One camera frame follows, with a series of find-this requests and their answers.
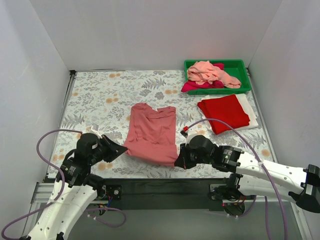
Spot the floral patterned table mat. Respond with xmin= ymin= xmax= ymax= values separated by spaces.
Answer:
xmin=51 ymin=70 xmax=275 ymax=166

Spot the folded red t shirt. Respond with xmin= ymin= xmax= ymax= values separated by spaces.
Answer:
xmin=197 ymin=94 xmax=250 ymax=129

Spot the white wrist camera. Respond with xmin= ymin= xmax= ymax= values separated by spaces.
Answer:
xmin=90 ymin=123 xmax=102 ymax=139
xmin=180 ymin=126 xmax=199 ymax=144

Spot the magenta t shirt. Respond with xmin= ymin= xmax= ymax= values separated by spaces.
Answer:
xmin=181 ymin=61 xmax=225 ymax=93

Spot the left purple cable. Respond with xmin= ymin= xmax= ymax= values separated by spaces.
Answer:
xmin=0 ymin=129 xmax=127 ymax=240

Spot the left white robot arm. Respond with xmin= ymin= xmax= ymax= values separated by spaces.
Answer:
xmin=22 ymin=133 xmax=127 ymax=240

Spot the aluminium frame rail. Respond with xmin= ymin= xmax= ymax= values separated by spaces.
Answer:
xmin=19 ymin=181 xmax=313 ymax=240

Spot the dusty pink t shirt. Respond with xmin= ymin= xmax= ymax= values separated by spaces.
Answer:
xmin=123 ymin=103 xmax=178 ymax=167

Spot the green plastic bin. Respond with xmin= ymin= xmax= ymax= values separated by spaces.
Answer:
xmin=187 ymin=59 xmax=252 ymax=95

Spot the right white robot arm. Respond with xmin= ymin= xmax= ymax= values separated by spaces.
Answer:
xmin=174 ymin=135 xmax=320 ymax=213

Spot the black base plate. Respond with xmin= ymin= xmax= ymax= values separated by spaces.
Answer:
xmin=44 ymin=176 xmax=286 ymax=213

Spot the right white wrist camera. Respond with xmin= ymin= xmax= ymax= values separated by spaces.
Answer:
xmin=180 ymin=126 xmax=199 ymax=144

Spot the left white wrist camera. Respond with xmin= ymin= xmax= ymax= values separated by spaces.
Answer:
xmin=90 ymin=123 xmax=102 ymax=139

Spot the peach t shirt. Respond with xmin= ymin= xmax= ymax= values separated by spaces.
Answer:
xmin=186 ymin=60 xmax=242 ymax=89

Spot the folded white t shirt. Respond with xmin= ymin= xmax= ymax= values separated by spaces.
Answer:
xmin=197 ymin=93 xmax=259 ymax=130

